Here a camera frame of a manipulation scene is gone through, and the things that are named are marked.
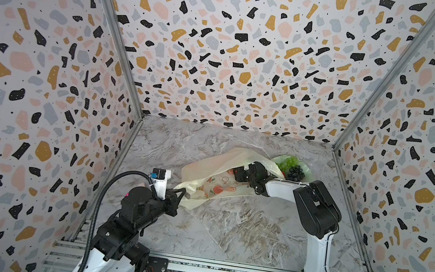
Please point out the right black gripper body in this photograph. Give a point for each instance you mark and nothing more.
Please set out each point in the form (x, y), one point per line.
(244, 176)

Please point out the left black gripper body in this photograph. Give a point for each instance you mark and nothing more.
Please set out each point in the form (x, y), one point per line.
(170, 208)

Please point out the green grapes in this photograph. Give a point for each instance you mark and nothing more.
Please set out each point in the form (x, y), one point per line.
(286, 162)

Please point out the cream plastic bag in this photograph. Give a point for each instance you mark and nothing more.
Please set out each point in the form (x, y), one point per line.
(213, 177)

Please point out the dark purple grapes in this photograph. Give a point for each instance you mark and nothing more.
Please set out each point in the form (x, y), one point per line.
(295, 174)

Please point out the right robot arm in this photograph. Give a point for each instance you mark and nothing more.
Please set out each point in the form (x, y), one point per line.
(318, 213)

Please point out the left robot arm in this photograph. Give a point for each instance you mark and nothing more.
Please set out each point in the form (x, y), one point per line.
(115, 246)

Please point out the green scalloped bowl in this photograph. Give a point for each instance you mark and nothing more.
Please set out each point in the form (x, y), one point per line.
(309, 177)

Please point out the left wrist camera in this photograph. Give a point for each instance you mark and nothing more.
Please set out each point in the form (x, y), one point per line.
(160, 177)

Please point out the left corner aluminium post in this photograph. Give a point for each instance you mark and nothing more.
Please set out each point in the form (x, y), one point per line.
(113, 24)

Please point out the corner aluminium post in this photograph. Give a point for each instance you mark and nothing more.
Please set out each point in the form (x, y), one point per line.
(113, 24)
(388, 79)

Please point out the right corner aluminium post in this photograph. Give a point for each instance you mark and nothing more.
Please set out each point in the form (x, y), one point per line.
(388, 79)

